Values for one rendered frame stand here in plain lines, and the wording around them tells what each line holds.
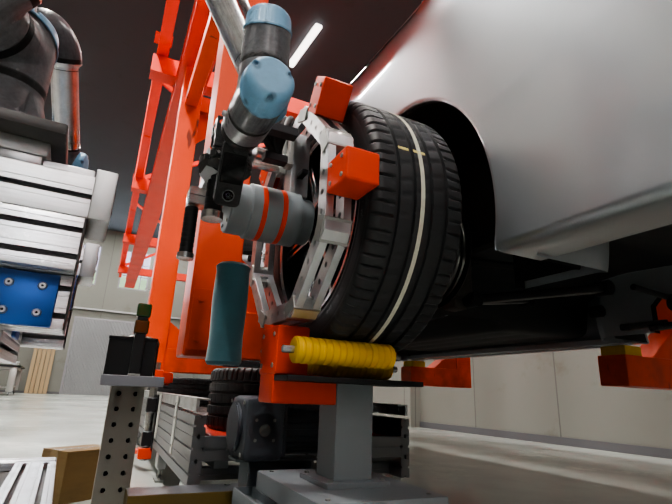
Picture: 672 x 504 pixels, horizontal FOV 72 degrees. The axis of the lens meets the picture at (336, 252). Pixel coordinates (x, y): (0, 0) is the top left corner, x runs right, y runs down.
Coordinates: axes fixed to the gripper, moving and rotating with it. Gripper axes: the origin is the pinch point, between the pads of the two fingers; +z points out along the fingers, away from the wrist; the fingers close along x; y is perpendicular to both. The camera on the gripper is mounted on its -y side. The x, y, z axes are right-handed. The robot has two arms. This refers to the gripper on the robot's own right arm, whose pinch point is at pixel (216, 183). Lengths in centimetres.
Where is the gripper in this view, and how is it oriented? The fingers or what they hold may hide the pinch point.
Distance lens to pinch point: 100.1
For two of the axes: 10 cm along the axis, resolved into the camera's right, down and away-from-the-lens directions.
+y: 0.4, -9.6, 2.9
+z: -4.4, 2.4, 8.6
